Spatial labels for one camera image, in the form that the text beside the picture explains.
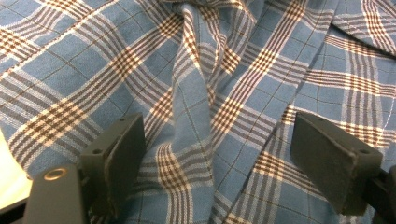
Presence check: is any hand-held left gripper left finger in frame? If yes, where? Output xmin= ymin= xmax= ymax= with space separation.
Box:
xmin=78 ymin=112 xmax=148 ymax=219

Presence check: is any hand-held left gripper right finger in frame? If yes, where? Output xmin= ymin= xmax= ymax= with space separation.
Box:
xmin=289 ymin=111 xmax=385 ymax=217

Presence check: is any blue plaid shirt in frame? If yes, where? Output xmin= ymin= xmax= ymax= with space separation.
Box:
xmin=0 ymin=0 xmax=396 ymax=224

